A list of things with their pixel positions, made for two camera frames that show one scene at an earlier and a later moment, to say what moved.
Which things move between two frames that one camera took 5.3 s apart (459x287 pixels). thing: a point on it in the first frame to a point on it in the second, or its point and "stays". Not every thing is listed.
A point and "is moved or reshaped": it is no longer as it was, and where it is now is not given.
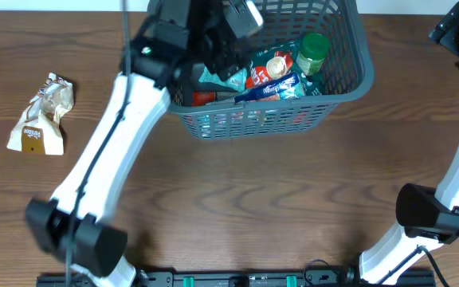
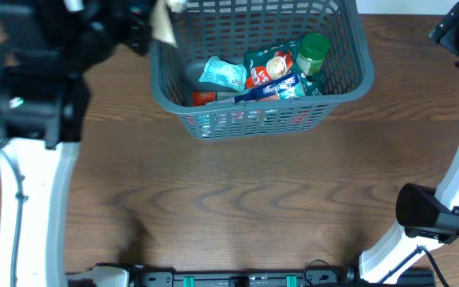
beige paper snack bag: [37, 129] is moved or reshaped
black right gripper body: [443, 25] stays
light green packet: [237, 80] stays
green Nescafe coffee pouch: [276, 61] stays
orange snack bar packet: [201, 98] is moved or reshaped
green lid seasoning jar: [313, 49] stays
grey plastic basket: [348, 72] stays
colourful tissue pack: [289, 87] stays
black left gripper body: [225, 60] to [140, 30]
